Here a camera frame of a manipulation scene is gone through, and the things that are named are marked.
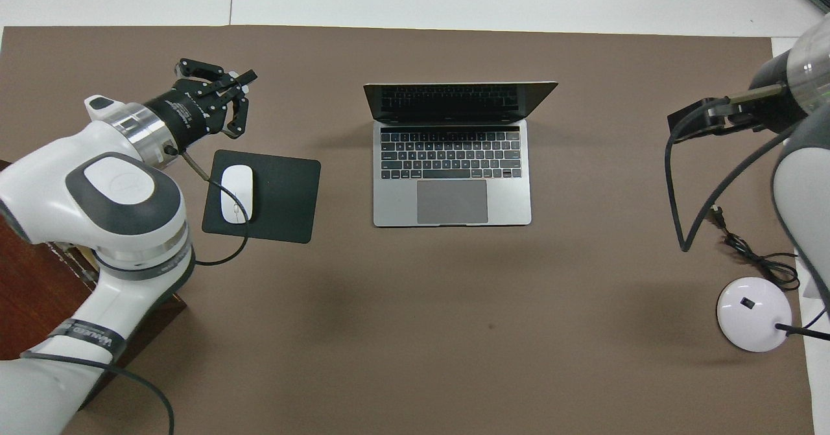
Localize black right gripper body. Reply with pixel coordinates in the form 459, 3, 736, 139
746, 51, 810, 132

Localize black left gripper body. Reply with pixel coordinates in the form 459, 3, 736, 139
144, 78, 229, 152

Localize silver grey laptop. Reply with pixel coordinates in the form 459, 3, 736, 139
363, 82, 559, 228

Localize white computer mouse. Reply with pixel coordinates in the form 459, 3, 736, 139
220, 165, 254, 224

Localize black mouse pad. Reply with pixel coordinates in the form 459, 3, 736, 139
202, 149, 322, 244

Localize white desk lamp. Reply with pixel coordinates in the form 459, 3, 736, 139
717, 277, 830, 353

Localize dark brown wooden box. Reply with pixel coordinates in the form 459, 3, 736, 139
0, 159, 187, 416

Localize brown table mat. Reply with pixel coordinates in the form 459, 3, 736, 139
0, 25, 816, 435

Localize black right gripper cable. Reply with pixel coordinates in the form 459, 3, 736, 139
665, 85, 805, 253

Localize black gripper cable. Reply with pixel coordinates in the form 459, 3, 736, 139
665, 85, 805, 253
19, 147, 250, 435

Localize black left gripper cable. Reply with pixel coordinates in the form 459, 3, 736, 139
19, 147, 250, 435

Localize black lamp power cable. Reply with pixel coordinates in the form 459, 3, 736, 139
707, 205, 830, 332

